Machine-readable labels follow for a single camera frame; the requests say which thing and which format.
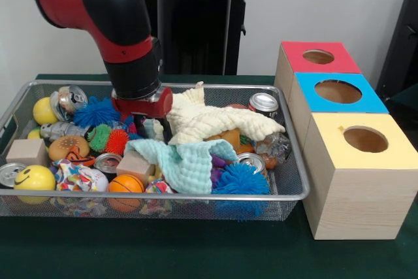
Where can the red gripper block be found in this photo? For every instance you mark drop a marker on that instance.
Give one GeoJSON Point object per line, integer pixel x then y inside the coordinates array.
{"type": "Point", "coordinates": [143, 106]}

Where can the clear packet of orange snacks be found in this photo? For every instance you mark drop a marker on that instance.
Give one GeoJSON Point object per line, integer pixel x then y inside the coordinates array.
{"type": "Point", "coordinates": [274, 151]}

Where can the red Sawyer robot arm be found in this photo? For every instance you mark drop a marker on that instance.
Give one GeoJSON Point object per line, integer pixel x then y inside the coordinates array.
{"type": "Point", "coordinates": [107, 24]}

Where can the wooden box with three holes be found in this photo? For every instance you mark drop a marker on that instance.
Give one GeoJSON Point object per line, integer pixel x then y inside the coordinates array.
{"type": "Point", "coordinates": [359, 194]}

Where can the mint waffle cloth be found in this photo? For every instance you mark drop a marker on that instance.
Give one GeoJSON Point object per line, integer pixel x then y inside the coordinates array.
{"type": "Point", "coordinates": [192, 164]}

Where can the cream waffle cloth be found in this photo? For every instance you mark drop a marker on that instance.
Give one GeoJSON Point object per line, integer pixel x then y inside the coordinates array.
{"type": "Point", "coordinates": [209, 119]}

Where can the blue spiky rubber ball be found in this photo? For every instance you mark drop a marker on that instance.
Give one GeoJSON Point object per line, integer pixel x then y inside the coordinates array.
{"type": "Point", "coordinates": [94, 112]}

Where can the small orange basketball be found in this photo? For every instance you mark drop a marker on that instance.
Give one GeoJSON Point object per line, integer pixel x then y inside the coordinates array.
{"type": "Point", "coordinates": [126, 183]}

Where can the small white baseball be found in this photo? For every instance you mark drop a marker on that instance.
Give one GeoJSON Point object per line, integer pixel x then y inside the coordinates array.
{"type": "Point", "coordinates": [99, 179]}

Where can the toy hamburger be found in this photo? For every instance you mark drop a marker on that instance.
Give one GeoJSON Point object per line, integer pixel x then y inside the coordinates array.
{"type": "Point", "coordinates": [65, 146]}

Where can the blue furry monster toy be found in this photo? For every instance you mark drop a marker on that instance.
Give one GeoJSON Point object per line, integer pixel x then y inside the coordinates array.
{"type": "Point", "coordinates": [241, 181]}

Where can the yellow smiley ball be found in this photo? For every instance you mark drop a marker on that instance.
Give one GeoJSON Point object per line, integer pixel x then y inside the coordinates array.
{"type": "Point", "coordinates": [34, 177]}

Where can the plain wooden cube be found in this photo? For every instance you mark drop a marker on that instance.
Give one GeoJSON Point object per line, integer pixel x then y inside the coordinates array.
{"type": "Point", "coordinates": [26, 153]}

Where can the dark green side table cloth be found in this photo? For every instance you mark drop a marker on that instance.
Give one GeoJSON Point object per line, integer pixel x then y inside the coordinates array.
{"type": "Point", "coordinates": [403, 109]}

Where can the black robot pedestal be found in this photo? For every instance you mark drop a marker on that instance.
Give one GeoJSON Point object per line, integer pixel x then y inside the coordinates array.
{"type": "Point", "coordinates": [196, 30]}

